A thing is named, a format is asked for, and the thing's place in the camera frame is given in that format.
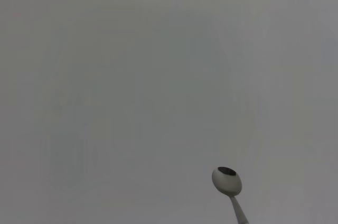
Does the blue-handled metal spoon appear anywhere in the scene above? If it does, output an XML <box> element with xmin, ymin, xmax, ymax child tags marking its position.
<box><xmin>211</xmin><ymin>166</ymin><xmax>250</xmax><ymax>224</ymax></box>

